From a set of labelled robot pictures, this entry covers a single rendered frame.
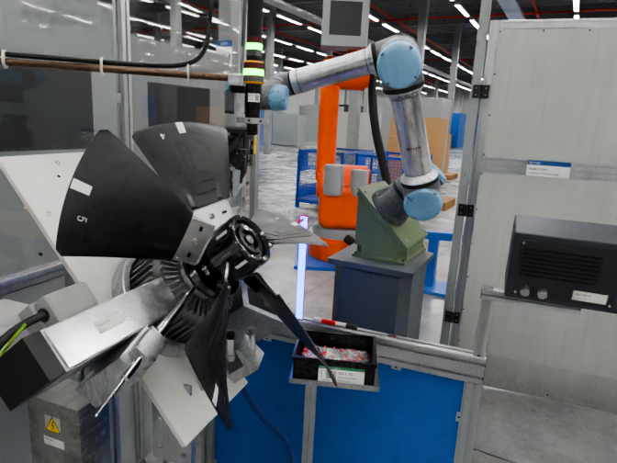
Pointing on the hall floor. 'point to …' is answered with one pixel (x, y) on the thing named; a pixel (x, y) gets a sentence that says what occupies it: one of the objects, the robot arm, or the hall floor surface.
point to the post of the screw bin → (308, 423)
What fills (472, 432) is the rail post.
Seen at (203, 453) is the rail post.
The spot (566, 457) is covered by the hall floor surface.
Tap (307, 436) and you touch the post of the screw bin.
